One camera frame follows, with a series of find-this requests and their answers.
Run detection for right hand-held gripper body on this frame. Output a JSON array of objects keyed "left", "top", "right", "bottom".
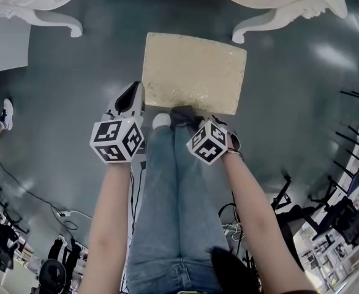
[{"left": 185, "top": 115, "right": 242, "bottom": 167}]

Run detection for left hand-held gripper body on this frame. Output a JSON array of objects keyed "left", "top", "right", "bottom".
[{"left": 89, "top": 108, "right": 146, "bottom": 165}]

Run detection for dark blue cloth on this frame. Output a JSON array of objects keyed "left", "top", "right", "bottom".
[{"left": 170, "top": 104, "right": 205, "bottom": 129}]

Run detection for cream upholstered stool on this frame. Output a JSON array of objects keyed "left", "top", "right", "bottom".
[{"left": 141, "top": 31, "right": 248, "bottom": 116}]

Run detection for person's right forearm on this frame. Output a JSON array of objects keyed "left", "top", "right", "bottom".
[{"left": 220, "top": 151, "right": 317, "bottom": 294}]

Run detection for person's left forearm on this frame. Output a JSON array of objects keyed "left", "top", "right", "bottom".
[{"left": 78, "top": 161, "right": 134, "bottom": 294}]

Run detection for thin wrist band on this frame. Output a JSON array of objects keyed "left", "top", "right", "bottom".
[{"left": 226, "top": 147, "right": 244, "bottom": 162}]

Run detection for person's left white shoe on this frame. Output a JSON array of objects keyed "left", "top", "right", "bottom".
[{"left": 152, "top": 112, "right": 172, "bottom": 130}]

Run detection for person's blue jeans legs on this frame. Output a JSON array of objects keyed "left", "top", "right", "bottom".
[{"left": 126, "top": 124, "right": 233, "bottom": 294}]

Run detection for white power strip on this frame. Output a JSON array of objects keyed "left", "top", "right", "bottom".
[{"left": 221, "top": 223, "right": 245, "bottom": 236}]

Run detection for white cabinet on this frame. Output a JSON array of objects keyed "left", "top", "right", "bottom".
[{"left": 0, "top": 18, "right": 31, "bottom": 80}]

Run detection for black office chair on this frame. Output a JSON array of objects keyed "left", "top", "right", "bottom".
[{"left": 308, "top": 194, "right": 359, "bottom": 247}]

